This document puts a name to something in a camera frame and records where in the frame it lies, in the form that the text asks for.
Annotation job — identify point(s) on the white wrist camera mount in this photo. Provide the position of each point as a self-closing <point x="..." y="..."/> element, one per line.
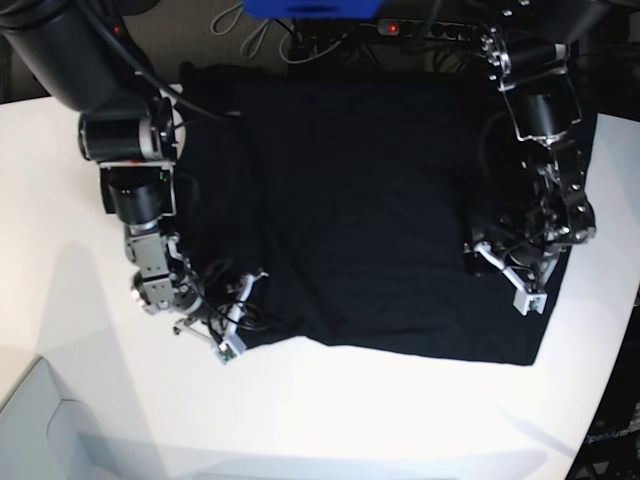
<point x="529" y="278"/>
<point x="229" y="347"/>

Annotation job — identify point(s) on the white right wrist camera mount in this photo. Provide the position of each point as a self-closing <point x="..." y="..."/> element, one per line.
<point x="229" y="347"/>

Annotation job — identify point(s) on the black power strip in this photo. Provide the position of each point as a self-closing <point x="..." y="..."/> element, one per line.
<point x="438" y="31"/>

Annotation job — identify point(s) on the black t-shirt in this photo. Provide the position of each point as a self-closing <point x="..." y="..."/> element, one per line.
<point x="357" y="197"/>

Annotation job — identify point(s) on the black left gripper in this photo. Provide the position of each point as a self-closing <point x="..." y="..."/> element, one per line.
<point x="521" y="245"/>

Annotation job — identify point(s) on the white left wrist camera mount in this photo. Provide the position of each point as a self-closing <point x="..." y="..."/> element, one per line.
<point x="529" y="278"/>

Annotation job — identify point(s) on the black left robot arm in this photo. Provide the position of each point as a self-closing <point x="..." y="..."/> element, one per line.
<point x="527" y="45"/>

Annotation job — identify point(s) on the blue box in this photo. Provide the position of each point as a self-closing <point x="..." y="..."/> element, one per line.
<point x="312" y="9"/>

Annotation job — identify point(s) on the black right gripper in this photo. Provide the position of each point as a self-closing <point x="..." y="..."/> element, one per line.
<point x="191" y="303"/>

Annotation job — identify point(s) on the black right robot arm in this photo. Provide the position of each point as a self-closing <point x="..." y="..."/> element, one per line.
<point x="82" y="53"/>

